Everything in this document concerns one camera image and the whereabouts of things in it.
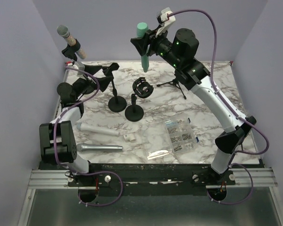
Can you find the white microphone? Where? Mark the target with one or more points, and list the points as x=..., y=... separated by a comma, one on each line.
x=95, y=129

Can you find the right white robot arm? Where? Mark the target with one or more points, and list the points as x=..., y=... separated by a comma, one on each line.
x=180, y=54

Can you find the black tripod microphone stand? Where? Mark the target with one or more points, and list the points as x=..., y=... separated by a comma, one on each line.
x=175, y=83

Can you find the small white plastic block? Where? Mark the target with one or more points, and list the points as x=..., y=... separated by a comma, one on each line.
x=129, y=137

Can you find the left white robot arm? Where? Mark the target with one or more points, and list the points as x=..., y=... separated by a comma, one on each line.
x=57, y=141

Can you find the silver grey microphone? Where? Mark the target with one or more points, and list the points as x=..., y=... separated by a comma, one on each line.
x=83, y=147

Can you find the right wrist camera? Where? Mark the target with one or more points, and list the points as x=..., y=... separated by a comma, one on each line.
x=164, y=21

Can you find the round base clip stand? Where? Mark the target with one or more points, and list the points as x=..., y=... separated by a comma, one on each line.
x=116, y=103
x=70, y=51

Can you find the clear plastic bag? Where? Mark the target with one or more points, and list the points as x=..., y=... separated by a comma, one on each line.
x=157, y=154

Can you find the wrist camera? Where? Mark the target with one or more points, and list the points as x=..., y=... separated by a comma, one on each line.
x=164, y=21
x=76, y=65

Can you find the clear plastic screw box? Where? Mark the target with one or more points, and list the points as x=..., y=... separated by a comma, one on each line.
x=174, y=134

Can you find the glitter microphone silver head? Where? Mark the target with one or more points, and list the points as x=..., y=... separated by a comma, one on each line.
x=64, y=32

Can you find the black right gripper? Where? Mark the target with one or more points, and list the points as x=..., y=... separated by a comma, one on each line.
x=141, y=43

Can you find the black mounting rail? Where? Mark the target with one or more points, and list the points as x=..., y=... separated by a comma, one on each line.
x=136, y=180

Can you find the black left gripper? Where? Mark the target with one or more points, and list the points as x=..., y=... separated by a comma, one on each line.
x=92, y=69

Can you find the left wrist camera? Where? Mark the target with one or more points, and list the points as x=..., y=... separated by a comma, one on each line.
x=76, y=65

